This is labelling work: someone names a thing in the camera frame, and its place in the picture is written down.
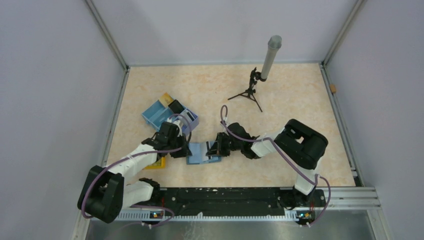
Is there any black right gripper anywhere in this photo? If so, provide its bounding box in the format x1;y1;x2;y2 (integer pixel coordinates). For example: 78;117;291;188
206;131;243;157

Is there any blue leather card holder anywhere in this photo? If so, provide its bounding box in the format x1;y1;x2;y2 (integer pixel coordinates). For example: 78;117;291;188
186;141;209;165

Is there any blue compartment organizer tray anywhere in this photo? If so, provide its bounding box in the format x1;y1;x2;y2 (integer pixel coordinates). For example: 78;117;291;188
141;99;199;135

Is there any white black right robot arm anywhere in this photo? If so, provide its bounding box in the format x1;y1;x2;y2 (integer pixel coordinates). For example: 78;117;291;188
206;119;329;206

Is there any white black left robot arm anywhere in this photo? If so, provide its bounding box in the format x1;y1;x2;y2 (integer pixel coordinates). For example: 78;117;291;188
77;116;192;223

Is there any black credit card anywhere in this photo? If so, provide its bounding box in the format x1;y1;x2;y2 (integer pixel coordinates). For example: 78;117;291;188
168;99;186;114

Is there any gold credit card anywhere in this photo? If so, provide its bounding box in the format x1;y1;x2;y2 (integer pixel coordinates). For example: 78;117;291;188
158;92;175;108

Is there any yellow toy brick block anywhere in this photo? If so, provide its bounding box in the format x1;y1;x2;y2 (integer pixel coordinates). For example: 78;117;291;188
144;157;166;170

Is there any black mini tripod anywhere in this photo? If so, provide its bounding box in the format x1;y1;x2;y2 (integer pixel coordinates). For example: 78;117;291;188
228;67;266;113

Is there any grey tube on stand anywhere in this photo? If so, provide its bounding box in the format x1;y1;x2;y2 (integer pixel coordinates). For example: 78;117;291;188
260;35;282;82

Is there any white toothed cable strip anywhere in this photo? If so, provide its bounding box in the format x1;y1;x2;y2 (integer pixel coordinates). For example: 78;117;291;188
115;210;299;222

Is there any aluminium table frame rail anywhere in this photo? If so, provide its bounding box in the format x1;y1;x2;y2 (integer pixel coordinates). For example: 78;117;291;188
319;62;381;211

